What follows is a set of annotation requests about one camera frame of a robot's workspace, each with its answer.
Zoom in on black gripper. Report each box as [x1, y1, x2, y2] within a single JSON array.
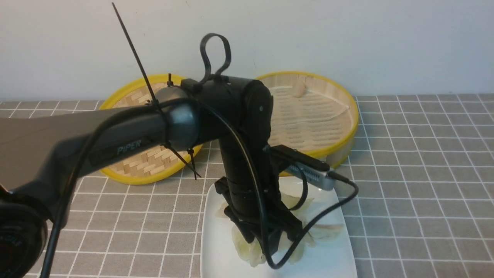
[[215, 146, 302, 257]]

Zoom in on pale pink dumpling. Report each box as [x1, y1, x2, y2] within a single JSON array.
[[289, 81, 306, 97]]

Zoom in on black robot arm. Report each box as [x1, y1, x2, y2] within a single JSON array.
[[1, 75, 303, 278]]

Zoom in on white square plate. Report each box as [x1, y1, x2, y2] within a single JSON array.
[[201, 185, 357, 278]]

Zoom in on green dumpling top right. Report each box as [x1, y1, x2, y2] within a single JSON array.
[[281, 192, 314, 213]]

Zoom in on green dumpling lower right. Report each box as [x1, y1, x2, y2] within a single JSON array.
[[289, 235, 307, 264]]

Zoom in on white dumpling right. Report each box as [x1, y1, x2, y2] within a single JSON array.
[[309, 224, 344, 244]]

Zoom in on white steamer liner paper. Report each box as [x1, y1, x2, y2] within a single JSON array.
[[269, 86, 356, 151]]

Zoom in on black zip tie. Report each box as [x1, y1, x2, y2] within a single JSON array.
[[112, 2, 201, 179]]

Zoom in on bamboo steamer basket yellow rim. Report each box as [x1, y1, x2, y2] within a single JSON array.
[[258, 71, 360, 168]]

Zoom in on grey checked tablecloth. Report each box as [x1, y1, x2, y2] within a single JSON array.
[[0, 95, 494, 278]]

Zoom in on black camera cable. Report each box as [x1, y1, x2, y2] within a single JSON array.
[[39, 98, 359, 278]]

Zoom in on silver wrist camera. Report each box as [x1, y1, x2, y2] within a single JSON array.
[[269, 145, 336, 191]]

